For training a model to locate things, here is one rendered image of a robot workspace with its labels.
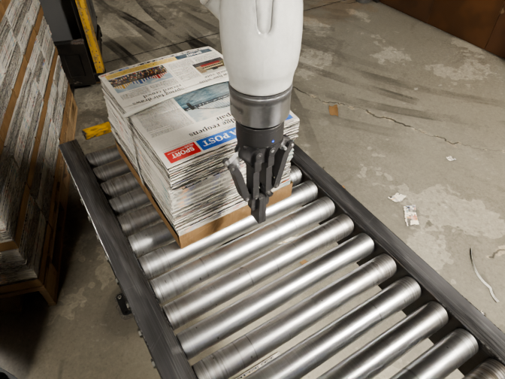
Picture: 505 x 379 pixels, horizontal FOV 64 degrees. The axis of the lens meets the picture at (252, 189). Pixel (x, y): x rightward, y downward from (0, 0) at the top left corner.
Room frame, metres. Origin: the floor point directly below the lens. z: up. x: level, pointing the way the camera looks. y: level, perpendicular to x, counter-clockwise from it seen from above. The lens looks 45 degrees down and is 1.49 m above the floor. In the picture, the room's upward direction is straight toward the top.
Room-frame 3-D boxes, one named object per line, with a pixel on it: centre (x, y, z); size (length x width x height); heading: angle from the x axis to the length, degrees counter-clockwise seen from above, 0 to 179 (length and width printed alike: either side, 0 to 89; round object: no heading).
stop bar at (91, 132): (1.00, 0.28, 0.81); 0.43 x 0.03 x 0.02; 122
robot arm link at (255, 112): (0.51, -0.01, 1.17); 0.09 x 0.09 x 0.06
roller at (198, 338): (0.43, -0.06, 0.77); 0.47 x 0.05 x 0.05; 122
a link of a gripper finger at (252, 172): (0.50, 0.00, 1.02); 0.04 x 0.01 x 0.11; 32
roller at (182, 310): (0.48, -0.03, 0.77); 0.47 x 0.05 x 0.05; 122
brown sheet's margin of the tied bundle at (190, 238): (0.65, 0.07, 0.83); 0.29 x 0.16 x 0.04; 123
